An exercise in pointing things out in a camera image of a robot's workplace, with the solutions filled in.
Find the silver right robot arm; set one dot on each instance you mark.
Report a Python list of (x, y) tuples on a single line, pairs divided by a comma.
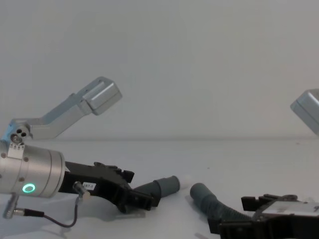
[(307, 109)]

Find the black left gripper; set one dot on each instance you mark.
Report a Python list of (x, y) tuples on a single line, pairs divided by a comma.
[(104, 183)]

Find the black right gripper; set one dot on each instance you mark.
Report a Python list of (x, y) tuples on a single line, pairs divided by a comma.
[(286, 224)]

